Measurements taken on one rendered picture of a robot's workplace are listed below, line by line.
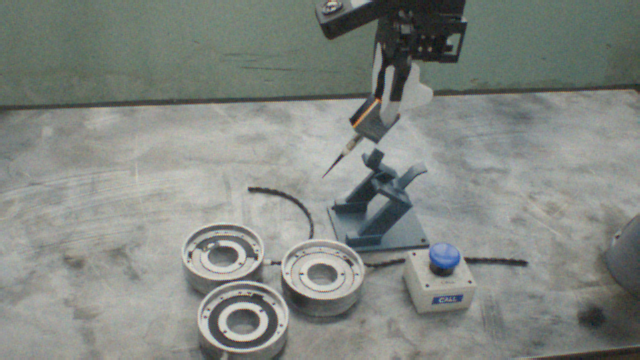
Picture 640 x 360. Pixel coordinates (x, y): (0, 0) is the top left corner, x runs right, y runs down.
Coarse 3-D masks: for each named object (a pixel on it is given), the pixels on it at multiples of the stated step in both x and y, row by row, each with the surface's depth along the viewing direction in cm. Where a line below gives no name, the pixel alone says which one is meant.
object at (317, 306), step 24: (312, 240) 89; (288, 264) 87; (312, 264) 87; (336, 264) 87; (360, 264) 86; (288, 288) 83; (312, 288) 84; (336, 288) 84; (360, 288) 84; (312, 312) 83; (336, 312) 84
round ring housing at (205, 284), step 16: (224, 224) 90; (192, 240) 88; (256, 240) 89; (208, 256) 87; (224, 256) 90; (240, 256) 87; (192, 272) 83; (224, 272) 85; (256, 272) 85; (208, 288) 83
